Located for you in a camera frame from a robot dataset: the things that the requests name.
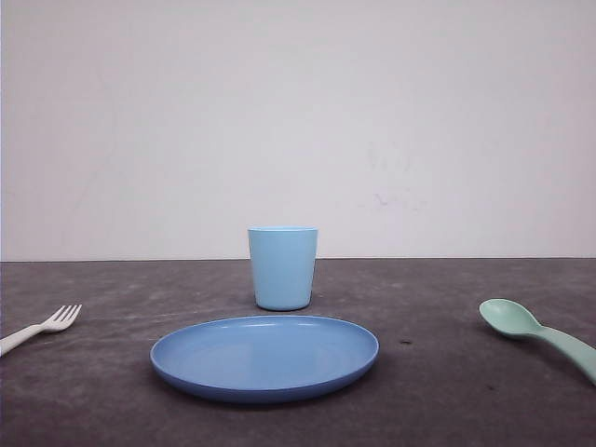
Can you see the light blue plastic cup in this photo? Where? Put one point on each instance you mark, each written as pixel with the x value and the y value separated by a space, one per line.
pixel 283 261

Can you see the blue plastic plate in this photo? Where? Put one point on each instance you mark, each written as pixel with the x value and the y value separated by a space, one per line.
pixel 265 359

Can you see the white plastic fork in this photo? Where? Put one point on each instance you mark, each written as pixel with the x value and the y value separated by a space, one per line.
pixel 59 321

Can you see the mint green plastic spoon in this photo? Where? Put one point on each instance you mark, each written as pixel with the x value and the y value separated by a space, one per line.
pixel 513 320

